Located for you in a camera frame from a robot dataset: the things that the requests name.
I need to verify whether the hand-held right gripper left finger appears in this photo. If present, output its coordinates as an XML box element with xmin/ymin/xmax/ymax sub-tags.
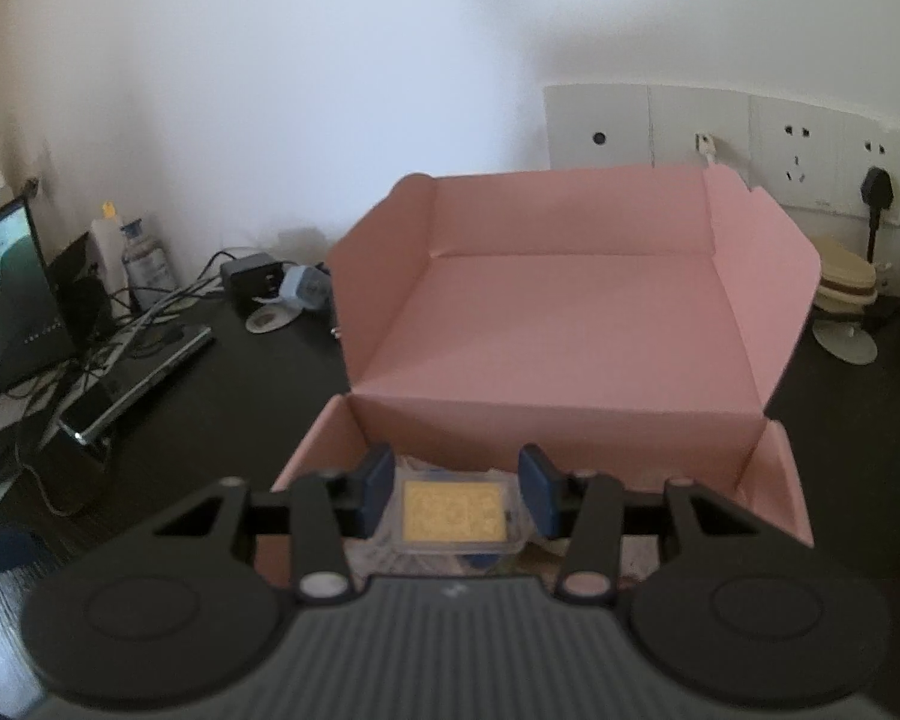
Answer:
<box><xmin>150</xmin><ymin>442</ymin><xmax>395</xmax><ymax>605</ymax></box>

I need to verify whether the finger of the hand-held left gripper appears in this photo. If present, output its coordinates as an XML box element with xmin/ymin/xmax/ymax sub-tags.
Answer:
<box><xmin>0</xmin><ymin>529</ymin><xmax>37</xmax><ymax>582</ymax></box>

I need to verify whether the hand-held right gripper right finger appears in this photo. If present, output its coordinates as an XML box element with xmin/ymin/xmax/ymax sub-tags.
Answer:
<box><xmin>517</xmin><ymin>444</ymin><xmax>743</xmax><ymax>602</ymax></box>

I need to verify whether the clear case gold pad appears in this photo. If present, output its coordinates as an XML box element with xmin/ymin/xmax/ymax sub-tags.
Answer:
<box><xmin>381</xmin><ymin>469</ymin><xmax>530</xmax><ymax>556</ymax></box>

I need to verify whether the pink cardboard box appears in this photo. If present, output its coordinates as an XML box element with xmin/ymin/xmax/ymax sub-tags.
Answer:
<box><xmin>272</xmin><ymin>169</ymin><xmax>822</xmax><ymax>593</ymax></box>

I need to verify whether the silver round disc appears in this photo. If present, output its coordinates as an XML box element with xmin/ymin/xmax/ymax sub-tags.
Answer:
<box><xmin>245</xmin><ymin>307</ymin><xmax>295</xmax><ymax>333</ymax></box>

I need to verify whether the blue USB charger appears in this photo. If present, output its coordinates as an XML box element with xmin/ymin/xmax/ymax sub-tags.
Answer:
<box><xmin>280</xmin><ymin>264</ymin><xmax>331</xmax><ymax>314</ymax></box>

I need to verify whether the black power adapter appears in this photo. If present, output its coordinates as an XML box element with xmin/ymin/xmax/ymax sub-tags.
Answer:
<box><xmin>221</xmin><ymin>255</ymin><xmax>284</xmax><ymax>316</ymax></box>

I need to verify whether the silver slim device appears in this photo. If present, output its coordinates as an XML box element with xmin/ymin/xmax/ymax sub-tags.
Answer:
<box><xmin>56</xmin><ymin>325</ymin><xmax>216</xmax><ymax>458</ymax></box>

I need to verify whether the black laptop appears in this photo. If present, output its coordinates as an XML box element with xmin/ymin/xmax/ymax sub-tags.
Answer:
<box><xmin>0</xmin><ymin>196</ymin><xmax>80</xmax><ymax>466</ymax></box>

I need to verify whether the black speaker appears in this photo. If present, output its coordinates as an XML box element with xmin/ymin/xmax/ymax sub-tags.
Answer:
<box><xmin>49</xmin><ymin>232</ymin><xmax>113</xmax><ymax>346</ymax></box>

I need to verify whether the clear bottle blue label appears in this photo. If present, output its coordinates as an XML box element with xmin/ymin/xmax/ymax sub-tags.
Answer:
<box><xmin>122</xmin><ymin>220</ymin><xmax>179</xmax><ymax>291</ymax></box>

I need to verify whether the white lotion bottle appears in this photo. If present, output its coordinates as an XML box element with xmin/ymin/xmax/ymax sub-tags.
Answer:
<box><xmin>90</xmin><ymin>201</ymin><xmax>131</xmax><ymax>293</ymax></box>

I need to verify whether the black power plug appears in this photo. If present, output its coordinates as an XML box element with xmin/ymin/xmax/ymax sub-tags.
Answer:
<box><xmin>860</xmin><ymin>167</ymin><xmax>897</xmax><ymax>263</ymax></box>

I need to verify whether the black cable bundle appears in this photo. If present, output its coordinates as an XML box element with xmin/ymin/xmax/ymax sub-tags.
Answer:
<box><xmin>15</xmin><ymin>247</ymin><xmax>233</xmax><ymax>518</ymax></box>

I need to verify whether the white wall socket panel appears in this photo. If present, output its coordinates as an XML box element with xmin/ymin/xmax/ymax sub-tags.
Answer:
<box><xmin>544</xmin><ymin>84</ymin><xmax>900</xmax><ymax>230</ymax></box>

